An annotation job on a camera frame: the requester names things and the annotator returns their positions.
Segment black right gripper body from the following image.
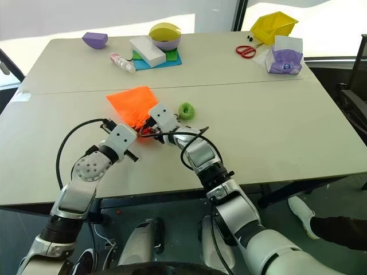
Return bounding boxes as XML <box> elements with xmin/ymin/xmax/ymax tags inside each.
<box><xmin>144</xmin><ymin>117</ymin><xmax>165</xmax><ymax>144</ymax></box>

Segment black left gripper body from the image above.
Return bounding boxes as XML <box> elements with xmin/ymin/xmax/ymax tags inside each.
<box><xmin>100</xmin><ymin>117</ymin><xmax>139</xmax><ymax>162</ymax></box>

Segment orange fabric pouch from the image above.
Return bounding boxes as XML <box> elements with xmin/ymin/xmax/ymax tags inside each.
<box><xmin>106</xmin><ymin>85</ymin><xmax>160</xmax><ymax>146</ymax></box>

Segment green apple-shaped toy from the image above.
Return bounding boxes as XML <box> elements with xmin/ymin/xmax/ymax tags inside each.
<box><xmin>178</xmin><ymin>102</ymin><xmax>196</xmax><ymax>121</ymax></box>

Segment pink and white bottle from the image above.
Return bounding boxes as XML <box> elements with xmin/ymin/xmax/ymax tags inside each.
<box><xmin>110</xmin><ymin>52</ymin><xmax>136</xmax><ymax>73</ymax></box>

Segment green paper sheet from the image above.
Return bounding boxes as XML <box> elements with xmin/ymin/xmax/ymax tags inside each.
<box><xmin>131</xmin><ymin>49</ymin><xmax>179</xmax><ymax>62</ymax></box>

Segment white rectangular box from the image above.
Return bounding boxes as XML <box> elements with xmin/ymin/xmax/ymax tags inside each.
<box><xmin>128</xmin><ymin>36</ymin><xmax>167</xmax><ymax>68</ymax></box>

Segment clear tape patch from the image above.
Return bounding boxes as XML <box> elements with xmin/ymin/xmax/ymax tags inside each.
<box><xmin>13</xmin><ymin>89</ymin><xmax>33</xmax><ymax>103</ymax></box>

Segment purple bowl with yellow lid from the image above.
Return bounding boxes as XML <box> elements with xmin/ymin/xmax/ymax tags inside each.
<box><xmin>148</xmin><ymin>22</ymin><xmax>182</xmax><ymax>53</ymax></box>

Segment silver rounded robot leg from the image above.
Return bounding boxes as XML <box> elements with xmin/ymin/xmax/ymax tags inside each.
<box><xmin>117</xmin><ymin>218</ymin><xmax>166</xmax><ymax>267</ymax></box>
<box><xmin>198</xmin><ymin>214</ymin><xmax>236</xmax><ymax>270</ymax></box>

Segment black table leg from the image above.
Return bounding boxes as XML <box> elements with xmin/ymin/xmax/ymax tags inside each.
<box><xmin>256</xmin><ymin>183</ymin><xmax>280</xmax><ymax>209</ymax></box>

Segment dark rounded robot torso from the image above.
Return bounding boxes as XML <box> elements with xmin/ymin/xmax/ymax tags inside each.
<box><xmin>97</xmin><ymin>260</ymin><xmax>239</xmax><ymax>275</ymax></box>

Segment black round base disc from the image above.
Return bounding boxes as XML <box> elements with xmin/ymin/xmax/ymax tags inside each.
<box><xmin>73</xmin><ymin>248</ymin><xmax>97</xmax><ymax>275</ymax></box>

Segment purple tissue pack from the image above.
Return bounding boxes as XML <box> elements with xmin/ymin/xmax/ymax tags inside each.
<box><xmin>263</xmin><ymin>35</ymin><xmax>304</xmax><ymax>75</ymax></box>

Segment yellow plastic bin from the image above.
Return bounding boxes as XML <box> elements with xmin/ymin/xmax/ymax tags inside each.
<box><xmin>249</xmin><ymin>11</ymin><xmax>299</xmax><ymax>46</ymax></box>

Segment white shoe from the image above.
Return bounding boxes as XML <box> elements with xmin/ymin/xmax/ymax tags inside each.
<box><xmin>287</xmin><ymin>195</ymin><xmax>321</xmax><ymax>241</ymax></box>

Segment black office chair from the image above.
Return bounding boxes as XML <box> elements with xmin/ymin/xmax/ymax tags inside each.
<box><xmin>334</xmin><ymin>33</ymin><xmax>367</xmax><ymax>138</ymax></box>

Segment dark trouser leg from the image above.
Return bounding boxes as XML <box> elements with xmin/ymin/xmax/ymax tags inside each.
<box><xmin>310</xmin><ymin>215</ymin><xmax>367</xmax><ymax>253</ymax></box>

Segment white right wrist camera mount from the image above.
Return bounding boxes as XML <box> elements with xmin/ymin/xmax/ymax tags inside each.
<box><xmin>149</xmin><ymin>104</ymin><xmax>179</xmax><ymax>133</ymax></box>

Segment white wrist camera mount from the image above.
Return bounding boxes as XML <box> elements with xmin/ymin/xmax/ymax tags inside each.
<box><xmin>105</xmin><ymin>123</ymin><xmax>138</xmax><ymax>160</ymax></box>
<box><xmin>149</xmin><ymin>104</ymin><xmax>179</xmax><ymax>133</ymax></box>

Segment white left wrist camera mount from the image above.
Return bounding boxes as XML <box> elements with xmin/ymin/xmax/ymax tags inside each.
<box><xmin>105</xmin><ymin>123</ymin><xmax>138</xmax><ymax>160</ymax></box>

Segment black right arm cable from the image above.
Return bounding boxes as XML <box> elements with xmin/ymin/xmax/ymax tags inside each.
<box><xmin>154</xmin><ymin>125</ymin><xmax>223</xmax><ymax>173</ymax></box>

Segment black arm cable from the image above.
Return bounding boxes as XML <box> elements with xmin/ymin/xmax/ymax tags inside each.
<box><xmin>154</xmin><ymin>125</ymin><xmax>223</xmax><ymax>173</ymax></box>
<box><xmin>55</xmin><ymin>117</ymin><xmax>108</xmax><ymax>190</ymax></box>

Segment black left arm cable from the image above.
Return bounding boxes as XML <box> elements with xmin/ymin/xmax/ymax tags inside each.
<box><xmin>55</xmin><ymin>117</ymin><xmax>108</xmax><ymax>190</ymax></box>

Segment white thin cable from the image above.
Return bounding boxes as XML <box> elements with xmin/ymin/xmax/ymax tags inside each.
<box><xmin>93</xmin><ymin>223</ymin><xmax>118</xmax><ymax>260</ymax></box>

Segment red handled scissors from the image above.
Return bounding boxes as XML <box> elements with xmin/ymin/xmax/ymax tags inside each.
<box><xmin>235</xmin><ymin>41</ymin><xmax>264</xmax><ymax>60</ymax></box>

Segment black robot body cable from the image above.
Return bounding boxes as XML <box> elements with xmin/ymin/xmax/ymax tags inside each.
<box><xmin>209</xmin><ymin>197</ymin><xmax>233</xmax><ymax>274</ymax></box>

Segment dark window frame post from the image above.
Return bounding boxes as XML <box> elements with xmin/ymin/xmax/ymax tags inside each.
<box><xmin>231</xmin><ymin>0</ymin><xmax>249</xmax><ymax>32</ymax></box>

